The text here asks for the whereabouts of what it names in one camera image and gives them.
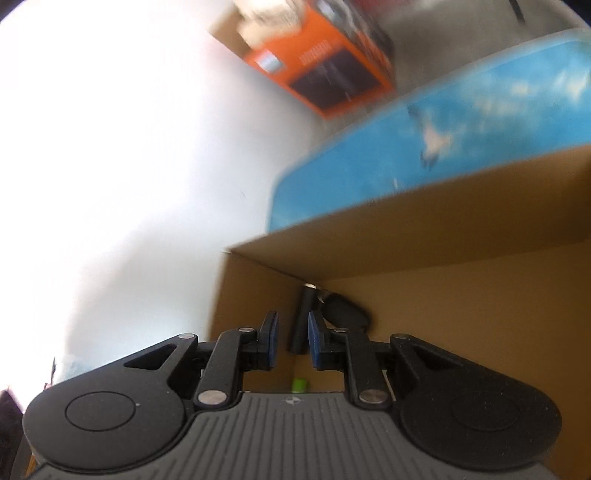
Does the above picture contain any black cylinder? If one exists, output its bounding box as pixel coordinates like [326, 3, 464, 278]
[288, 285, 319, 355]

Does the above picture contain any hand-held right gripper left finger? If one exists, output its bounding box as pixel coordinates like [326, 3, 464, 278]
[124, 310, 281, 411]

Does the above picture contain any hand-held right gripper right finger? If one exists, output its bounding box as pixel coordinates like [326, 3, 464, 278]
[308, 310, 462, 410]

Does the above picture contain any orange cardboard box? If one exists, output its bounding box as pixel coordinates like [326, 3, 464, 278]
[244, 0, 397, 121]

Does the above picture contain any brown cardboard box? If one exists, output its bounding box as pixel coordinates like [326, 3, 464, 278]
[211, 145, 591, 480]

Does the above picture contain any black oval object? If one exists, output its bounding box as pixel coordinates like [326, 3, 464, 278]
[318, 292, 372, 333]

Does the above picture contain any beige cloth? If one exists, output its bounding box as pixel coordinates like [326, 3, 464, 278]
[233, 0, 305, 47]

